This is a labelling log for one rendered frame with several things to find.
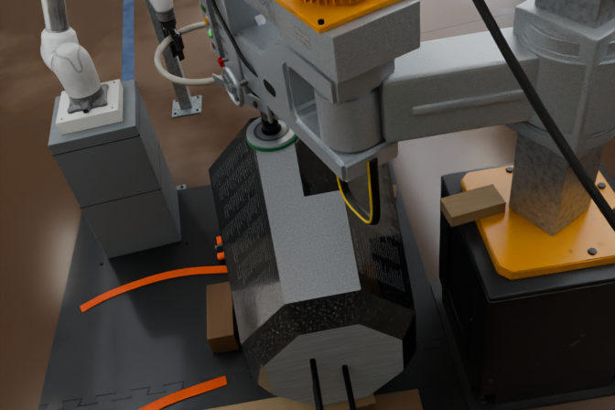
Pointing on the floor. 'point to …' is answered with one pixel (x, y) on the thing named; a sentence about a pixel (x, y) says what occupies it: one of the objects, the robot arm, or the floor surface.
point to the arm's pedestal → (121, 178)
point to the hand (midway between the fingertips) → (177, 52)
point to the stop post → (185, 106)
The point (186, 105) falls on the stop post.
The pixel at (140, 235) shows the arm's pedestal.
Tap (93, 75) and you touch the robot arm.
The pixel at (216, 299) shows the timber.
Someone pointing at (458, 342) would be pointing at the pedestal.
